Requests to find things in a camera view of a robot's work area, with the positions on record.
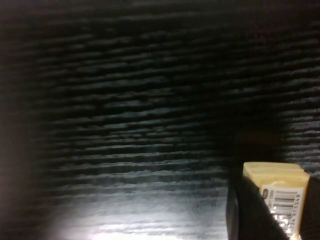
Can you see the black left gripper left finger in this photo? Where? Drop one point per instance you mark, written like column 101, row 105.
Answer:
column 247, row 215

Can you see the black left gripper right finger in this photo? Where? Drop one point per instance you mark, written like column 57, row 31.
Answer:
column 312, row 212

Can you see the cream eraser with barcode label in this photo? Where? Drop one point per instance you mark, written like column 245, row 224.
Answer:
column 282, row 182

